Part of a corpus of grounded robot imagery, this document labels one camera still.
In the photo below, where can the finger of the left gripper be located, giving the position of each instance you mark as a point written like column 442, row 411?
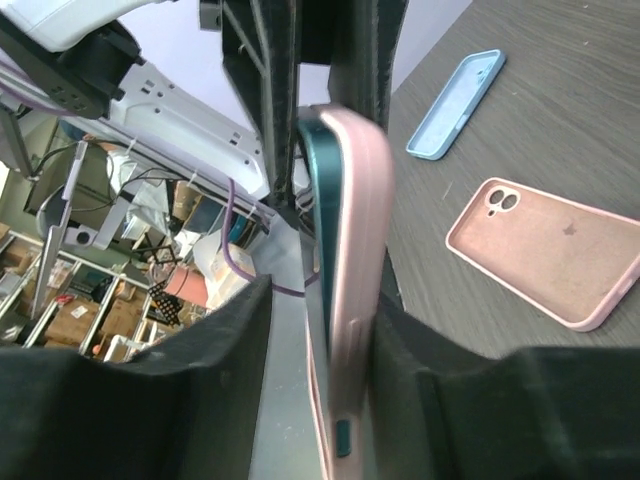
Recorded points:
column 361, row 69
column 261, row 49

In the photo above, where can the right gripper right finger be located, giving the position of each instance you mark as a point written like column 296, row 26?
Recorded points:
column 440, row 411

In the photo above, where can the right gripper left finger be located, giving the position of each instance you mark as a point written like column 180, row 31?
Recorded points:
column 185, row 408

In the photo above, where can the teal phone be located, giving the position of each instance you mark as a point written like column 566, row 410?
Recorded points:
column 323, row 158

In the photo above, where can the pink phone case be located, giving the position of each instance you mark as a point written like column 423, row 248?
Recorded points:
column 366, row 203
column 571, row 261

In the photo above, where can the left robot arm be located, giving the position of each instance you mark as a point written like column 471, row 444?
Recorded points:
column 81, row 57

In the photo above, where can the light blue phone case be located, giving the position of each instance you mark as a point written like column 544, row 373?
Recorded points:
column 455, row 105

